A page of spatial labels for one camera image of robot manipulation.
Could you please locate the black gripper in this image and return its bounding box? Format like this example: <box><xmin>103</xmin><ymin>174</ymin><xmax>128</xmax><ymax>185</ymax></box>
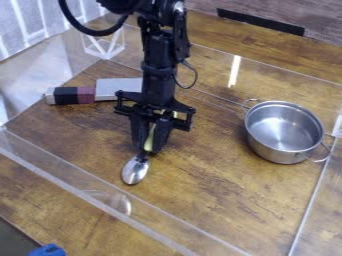
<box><xmin>115</xmin><ymin>64</ymin><xmax>196</xmax><ymax>153</ymax></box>

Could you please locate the spoon with yellow handle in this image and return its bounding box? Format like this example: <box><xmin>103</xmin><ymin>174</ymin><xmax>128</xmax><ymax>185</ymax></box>
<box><xmin>122</xmin><ymin>110</ymin><xmax>178</xmax><ymax>185</ymax></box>

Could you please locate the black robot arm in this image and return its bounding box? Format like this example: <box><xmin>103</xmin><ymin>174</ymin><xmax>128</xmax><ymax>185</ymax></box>
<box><xmin>96</xmin><ymin>0</ymin><xmax>195</xmax><ymax>154</ymax></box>

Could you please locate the silver pot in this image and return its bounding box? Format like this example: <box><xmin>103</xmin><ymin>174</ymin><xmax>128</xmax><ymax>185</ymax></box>
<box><xmin>243</xmin><ymin>98</ymin><xmax>331</xmax><ymax>165</ymax></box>

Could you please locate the grey block with dark end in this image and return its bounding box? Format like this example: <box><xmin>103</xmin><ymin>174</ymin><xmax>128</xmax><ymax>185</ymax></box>
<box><xmin>44</xmin><ymin>78</ymin><xmax>142</xmax><ymax>105</ymax></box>

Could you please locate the clear acrylic triangle stand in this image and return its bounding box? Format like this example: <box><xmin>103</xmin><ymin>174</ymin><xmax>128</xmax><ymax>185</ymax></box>
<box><xmin>81</xmin><ymin>28</ymin><xmax>126</xmax><ymax>60</ymax></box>

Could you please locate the blue object at bottom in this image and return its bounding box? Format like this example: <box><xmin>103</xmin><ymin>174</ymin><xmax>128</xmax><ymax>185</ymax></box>
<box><xmin>27</xmin><ymin>244</ymin><xmax>67</xmax><ymax>256</ymax></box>

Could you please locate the black strip on wall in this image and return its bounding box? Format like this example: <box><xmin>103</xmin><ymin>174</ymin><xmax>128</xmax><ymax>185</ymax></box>
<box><xmin>216</xmin><ymin>8</ymin><xmax>305</xmax><ymax>36</ymax></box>

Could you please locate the black cable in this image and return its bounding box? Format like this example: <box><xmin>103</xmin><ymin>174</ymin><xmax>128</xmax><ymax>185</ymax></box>
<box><xmin>57</xmin><ymin>0</ymin><xmax>132</xmax><ymax>38</ymax></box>

